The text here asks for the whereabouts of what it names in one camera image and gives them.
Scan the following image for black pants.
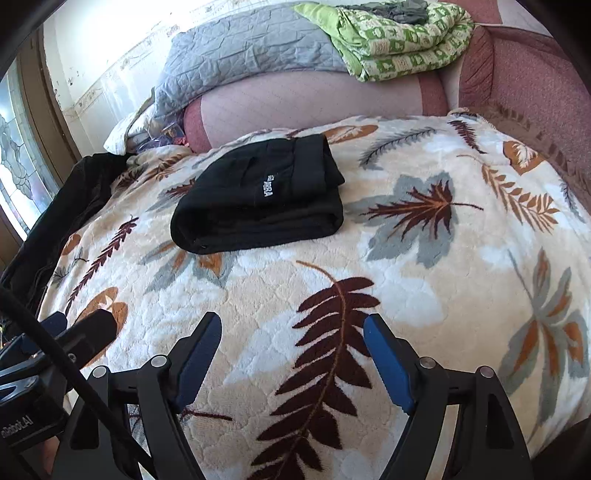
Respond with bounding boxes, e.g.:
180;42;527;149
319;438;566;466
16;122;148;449
170;134;345;255

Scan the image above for stained glass window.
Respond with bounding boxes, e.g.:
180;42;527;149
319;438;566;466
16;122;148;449
1;66;59;239

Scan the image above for black garment at bed edge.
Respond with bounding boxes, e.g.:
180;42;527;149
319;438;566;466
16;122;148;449
1;153;129;313

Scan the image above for leaf pattern fleece blanket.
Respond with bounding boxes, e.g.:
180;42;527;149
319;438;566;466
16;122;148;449
40;109;590;479

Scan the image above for green patterned folded blanket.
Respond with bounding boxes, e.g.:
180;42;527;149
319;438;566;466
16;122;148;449
294;2;475;82

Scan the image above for grey quilted blanket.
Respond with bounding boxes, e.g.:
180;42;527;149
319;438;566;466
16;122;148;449
153;3;348;119

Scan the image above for dark grey cloth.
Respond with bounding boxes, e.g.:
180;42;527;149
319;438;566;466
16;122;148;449
342;0;429;25

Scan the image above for black cable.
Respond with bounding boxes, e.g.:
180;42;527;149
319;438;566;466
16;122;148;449
0;287;158;480

